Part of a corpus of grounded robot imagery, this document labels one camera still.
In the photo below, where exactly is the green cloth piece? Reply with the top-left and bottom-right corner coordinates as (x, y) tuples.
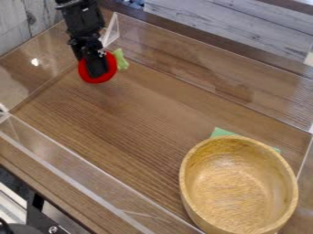
(209, 126), (282, 154)

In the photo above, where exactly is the clear acrylic corner bracket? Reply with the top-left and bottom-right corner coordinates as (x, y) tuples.
(100, 13), (121, 48)

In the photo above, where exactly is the black cable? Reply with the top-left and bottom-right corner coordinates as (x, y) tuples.
(0, 218), (14, 234)

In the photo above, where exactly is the wooden oval bowl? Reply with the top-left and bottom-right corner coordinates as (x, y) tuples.
(178, 135), (298, 234)

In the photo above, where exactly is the red plush tomato toy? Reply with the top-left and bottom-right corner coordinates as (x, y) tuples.
(78, 48), (130, 84)

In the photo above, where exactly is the black metal table mount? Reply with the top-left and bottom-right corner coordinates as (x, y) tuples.
(26, 192), (70, 234)

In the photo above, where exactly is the clear acrylic tray wall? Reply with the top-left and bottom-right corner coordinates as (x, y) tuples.
(0, 13), (313, 234)

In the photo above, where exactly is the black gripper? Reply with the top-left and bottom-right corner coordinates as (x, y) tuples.
(55, 0), (108, 79)

